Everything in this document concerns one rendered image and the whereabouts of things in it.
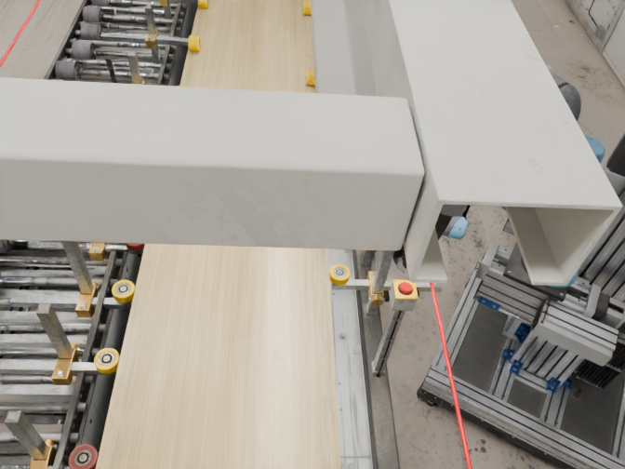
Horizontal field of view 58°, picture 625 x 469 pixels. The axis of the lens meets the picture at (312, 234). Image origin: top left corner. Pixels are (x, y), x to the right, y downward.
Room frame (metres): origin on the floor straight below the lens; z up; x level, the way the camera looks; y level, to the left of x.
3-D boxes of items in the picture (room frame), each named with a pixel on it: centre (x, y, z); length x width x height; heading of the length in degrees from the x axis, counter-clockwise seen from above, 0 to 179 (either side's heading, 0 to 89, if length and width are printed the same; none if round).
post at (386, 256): (1.30, -0.27, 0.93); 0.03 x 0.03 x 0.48; 7
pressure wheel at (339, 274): (1.32, -0.12, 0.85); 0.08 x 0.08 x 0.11
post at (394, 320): (1.04, -0.30, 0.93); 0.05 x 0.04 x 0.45; 7
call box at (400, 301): (1.04, -0.30, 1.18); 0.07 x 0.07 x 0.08; 7
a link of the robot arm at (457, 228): (1.34, -0.46, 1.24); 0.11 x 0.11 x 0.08; 77
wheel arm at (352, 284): (1.35, -0.32, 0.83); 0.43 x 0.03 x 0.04; 97
